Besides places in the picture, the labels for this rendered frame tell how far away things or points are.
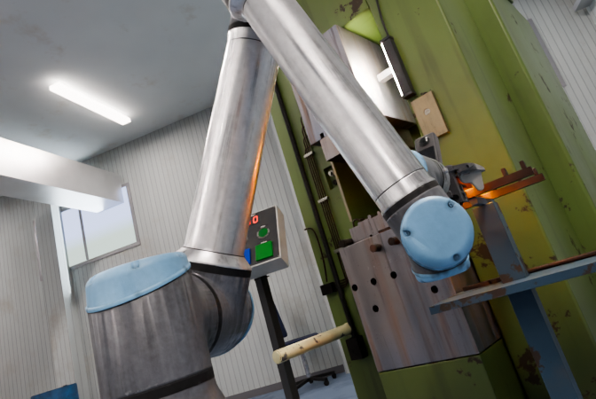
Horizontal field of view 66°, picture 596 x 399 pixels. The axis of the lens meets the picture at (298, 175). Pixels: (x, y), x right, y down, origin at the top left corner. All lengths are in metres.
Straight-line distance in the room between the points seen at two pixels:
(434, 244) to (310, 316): 5.09
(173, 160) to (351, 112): 6.01
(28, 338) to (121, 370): 7.19
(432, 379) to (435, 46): 1.16
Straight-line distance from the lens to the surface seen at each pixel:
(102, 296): 0.68
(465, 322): 1.56
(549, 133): 2.11
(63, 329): 7.14
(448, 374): 1.63
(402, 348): 1.68
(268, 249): 1.86
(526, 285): 1.22
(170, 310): 0.66
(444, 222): 0.61
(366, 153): 0.64
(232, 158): 0.83
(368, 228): 1.74
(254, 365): 5.96
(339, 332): 1.93
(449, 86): 1.79
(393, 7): 1.99
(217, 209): 0.82
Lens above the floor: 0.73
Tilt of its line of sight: 16 degrees up
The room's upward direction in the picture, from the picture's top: 17 degrees counter-clockwise
